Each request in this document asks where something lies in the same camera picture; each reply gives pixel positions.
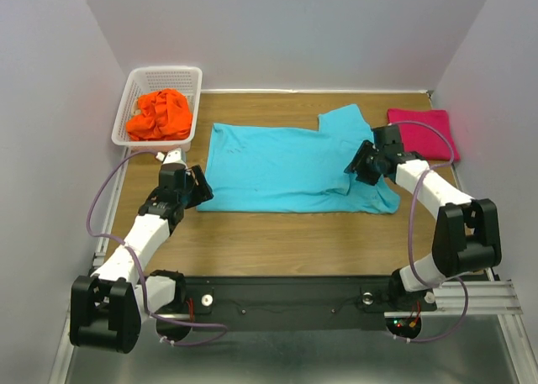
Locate cyan blue t-shirt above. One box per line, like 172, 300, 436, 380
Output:
197, 104, 400, 214

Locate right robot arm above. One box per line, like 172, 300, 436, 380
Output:
345, 124, 502, 308

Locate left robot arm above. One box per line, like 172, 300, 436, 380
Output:
69, 161, 213, 354

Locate folded magenta t-shirt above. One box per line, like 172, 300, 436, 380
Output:
387, 108, 460, 161

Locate orange t-shirt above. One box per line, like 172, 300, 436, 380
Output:
126, 89, 193, 141

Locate white plastic laundry basket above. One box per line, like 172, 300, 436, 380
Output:
111, 66, 203, 153

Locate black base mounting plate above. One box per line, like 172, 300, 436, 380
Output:
138, 276, 446, 333

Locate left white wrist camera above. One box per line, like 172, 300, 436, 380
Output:
162, 148, 187, 166

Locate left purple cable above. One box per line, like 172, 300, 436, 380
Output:
86, 149, 230, 346

